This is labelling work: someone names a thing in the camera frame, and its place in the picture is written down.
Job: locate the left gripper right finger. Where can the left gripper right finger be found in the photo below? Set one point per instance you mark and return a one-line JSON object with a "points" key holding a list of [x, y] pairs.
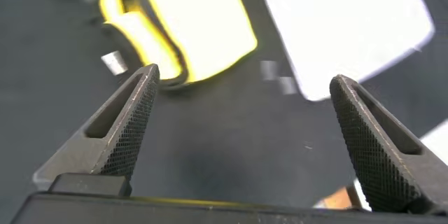
{"points": [[381, 161]]}

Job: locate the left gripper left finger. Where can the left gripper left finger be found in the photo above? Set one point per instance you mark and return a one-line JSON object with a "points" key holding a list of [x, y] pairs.
{"points": [[119, 140]]}

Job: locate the yellow microfibre towel black edge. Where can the yellow microfibre towel black edge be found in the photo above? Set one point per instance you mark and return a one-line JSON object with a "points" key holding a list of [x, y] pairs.
{"points": [[196, 21]]}

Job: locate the grey towel with orange marks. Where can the grey towel with orange marks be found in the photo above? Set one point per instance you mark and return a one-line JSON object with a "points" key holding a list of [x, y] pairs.
{"points": [[343, 24]]}

